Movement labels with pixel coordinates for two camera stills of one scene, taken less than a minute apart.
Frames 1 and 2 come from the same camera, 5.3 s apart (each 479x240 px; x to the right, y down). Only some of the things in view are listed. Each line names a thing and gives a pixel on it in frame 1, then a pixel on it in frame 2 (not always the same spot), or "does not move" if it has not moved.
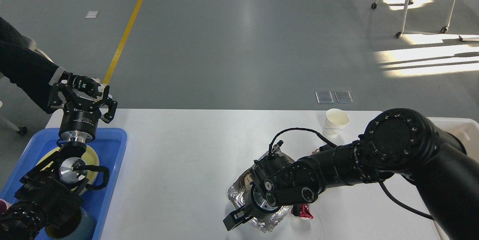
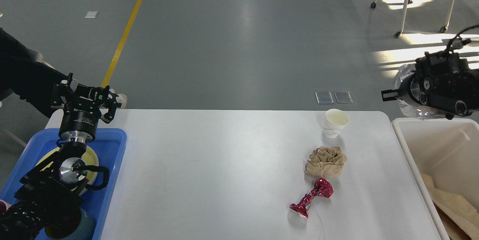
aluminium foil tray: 265,222 to 409,108
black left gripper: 79,119 does not move
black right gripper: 257,206 to 390,94
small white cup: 336,120 does not move
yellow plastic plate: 90,157 does not move
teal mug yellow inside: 81,226 does not move
